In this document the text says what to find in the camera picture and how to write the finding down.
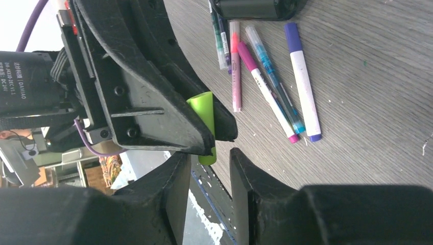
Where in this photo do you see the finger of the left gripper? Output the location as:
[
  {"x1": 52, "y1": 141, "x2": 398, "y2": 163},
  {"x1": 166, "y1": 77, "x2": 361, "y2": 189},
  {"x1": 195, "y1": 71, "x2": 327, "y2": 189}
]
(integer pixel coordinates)
[{"x1": 118, "y1": 1, "x2": 238, "y2": 142}]

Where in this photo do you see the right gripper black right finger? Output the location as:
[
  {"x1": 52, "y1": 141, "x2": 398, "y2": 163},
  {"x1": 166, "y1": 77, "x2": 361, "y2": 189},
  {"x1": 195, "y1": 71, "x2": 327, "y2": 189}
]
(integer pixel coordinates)
[{"x1": 230, "y1": 148, "x2": 432, "y2": 244}]

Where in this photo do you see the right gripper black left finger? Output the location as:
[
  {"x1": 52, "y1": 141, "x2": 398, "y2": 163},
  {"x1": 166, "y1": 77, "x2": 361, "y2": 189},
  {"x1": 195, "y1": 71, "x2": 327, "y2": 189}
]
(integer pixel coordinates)
[{"x1": 1, "y1": 152, "x2": 191, "y2": 244}]

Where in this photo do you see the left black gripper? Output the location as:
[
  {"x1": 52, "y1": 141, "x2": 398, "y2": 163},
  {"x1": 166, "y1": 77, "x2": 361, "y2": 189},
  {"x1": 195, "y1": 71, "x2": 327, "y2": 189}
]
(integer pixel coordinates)
[{"x1": 57, "y1": 1, "x2": 214, "y2": 156}]

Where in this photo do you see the lime green pen cap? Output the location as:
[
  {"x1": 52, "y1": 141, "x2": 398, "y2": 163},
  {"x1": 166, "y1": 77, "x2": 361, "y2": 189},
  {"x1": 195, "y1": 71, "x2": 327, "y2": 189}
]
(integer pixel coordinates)
[{"x1": 186, "y1": 91, "x2": 217, "y2": 166}]

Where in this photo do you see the pink marker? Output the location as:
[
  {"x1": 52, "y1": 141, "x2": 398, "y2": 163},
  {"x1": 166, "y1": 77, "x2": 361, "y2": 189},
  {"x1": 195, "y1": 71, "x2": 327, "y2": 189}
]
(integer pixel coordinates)
[{"x1": 229, "y1": 20, "x2": 242, "y2": 112}]

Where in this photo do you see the dark green marker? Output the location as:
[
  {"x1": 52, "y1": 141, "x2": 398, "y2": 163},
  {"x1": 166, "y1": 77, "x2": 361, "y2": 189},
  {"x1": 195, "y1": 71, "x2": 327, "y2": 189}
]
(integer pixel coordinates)
[{"x1": 208, "y1": 1, "x2": 227, "y2": 70}]

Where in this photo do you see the dark purple marker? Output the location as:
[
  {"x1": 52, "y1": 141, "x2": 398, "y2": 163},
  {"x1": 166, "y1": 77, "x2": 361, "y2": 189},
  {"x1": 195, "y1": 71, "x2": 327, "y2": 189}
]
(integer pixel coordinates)
[{"x1": 218, "y1": 14, "x2": 232, "y2": 74}]

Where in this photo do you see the light blue marker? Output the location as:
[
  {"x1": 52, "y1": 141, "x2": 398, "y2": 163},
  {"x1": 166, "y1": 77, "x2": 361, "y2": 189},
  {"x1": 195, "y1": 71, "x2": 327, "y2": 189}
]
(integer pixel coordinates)
[{"x1": 245, "y1": 25, "x2": 305, "y2": 134}]

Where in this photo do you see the purple cap white marker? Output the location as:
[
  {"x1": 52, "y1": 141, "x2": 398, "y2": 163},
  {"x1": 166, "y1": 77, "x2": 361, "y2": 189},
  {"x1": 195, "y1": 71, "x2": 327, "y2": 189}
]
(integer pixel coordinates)
[{"x1": 284, "y1": 22, "x2": 322, "y2": 142}]

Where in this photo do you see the magenta cap white marker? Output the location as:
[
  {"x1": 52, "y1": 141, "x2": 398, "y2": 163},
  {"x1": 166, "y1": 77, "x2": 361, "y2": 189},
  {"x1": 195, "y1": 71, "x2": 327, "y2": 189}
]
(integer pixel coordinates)
[{"x1": 237, "y1": 41, "x2": 299, "y2": 143}]

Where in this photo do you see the black poker chip case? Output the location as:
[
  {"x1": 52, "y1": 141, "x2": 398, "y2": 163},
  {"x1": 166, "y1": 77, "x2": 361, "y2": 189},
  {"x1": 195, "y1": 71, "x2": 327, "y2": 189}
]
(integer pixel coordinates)
[{"x1": 209, "y1": 0, "x2": 307, "y2": 21}]

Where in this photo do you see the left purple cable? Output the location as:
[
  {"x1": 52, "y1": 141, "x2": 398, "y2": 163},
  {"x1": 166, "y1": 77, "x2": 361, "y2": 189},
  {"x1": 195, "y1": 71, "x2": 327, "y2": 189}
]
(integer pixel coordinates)
[{"x1": 16, "y1": 0, "x2": 128, "y2": 158}]

